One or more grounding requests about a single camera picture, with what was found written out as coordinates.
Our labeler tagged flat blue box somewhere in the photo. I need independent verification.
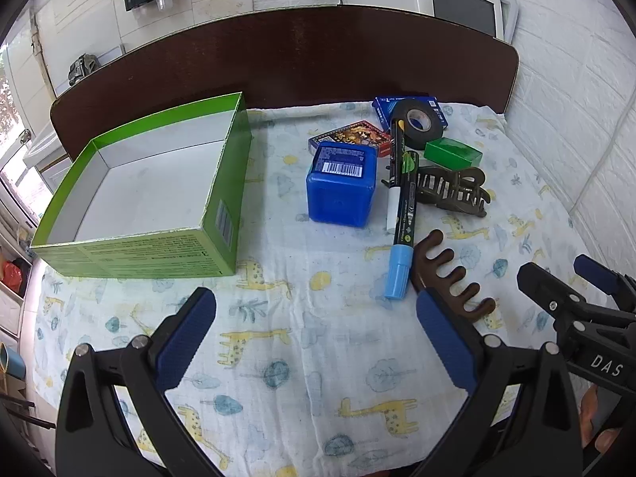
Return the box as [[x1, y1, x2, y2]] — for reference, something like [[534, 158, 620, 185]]
[[372, 94, 448, 132]]

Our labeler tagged blue plastic cube box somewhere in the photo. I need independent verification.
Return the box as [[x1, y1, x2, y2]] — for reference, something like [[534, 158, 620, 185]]
[[306, 140, 377, 229]]

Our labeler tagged black tape roll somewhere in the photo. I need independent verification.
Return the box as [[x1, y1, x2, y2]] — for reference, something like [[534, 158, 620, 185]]
[[389, 99, 445, 151]]

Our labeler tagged black marker blue cap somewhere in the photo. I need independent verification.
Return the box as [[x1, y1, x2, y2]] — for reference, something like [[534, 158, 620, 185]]
[[384, 150, 421, 301]]

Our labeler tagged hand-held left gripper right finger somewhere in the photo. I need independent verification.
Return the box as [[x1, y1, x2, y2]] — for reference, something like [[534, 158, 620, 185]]
[[411, 289, 583, 477]]

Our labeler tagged black marker white cap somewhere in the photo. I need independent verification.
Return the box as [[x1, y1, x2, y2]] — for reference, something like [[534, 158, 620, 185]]
[[382, 118, 408, 233]]

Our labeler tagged colourful card pack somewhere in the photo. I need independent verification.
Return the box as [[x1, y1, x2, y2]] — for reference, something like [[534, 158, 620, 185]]
[[307, 120, 395, 159]]

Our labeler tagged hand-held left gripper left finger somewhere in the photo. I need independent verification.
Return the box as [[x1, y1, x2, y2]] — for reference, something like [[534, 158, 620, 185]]
[[54, 287, 234, 477]]

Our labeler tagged olive hair claw clip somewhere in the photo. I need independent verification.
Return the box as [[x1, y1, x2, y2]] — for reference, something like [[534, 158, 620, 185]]
[[382, 164, 493, 218]]

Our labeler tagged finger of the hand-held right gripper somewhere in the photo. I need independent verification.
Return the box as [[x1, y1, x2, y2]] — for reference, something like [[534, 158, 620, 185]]
[[573, 254, 636, 309], [517, 261, 636, 346]]

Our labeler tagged small green box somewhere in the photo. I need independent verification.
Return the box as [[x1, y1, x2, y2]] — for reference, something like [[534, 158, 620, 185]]
[[424, 137, 484, 169]]

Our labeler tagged metal faucet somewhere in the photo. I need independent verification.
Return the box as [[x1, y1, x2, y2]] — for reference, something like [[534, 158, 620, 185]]
[[68, 54, 101, 86]]

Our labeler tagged red bag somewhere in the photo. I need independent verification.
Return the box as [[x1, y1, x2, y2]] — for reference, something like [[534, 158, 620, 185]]
[[1, 262, 23, 293]]

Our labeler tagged brown wooden headboard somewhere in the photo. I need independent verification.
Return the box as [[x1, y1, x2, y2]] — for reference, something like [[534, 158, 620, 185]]
[[50, 4, 520, 162]]

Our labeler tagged person's right hand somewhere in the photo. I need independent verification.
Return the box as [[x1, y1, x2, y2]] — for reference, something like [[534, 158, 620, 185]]
[[580, 384, 626, 454]]

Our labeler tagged giraffe printed blanket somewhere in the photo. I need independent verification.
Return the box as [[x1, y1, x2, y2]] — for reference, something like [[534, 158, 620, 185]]
[[30, 99, 597, 477]]

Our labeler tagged brown hair claw clip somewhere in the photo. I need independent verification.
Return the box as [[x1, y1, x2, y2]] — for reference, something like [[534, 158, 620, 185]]
[[410, 229, 498, 329]]

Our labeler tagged green cardboard box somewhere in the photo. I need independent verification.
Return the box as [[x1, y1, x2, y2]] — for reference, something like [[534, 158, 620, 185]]
[[30, 91, 252, 280]]

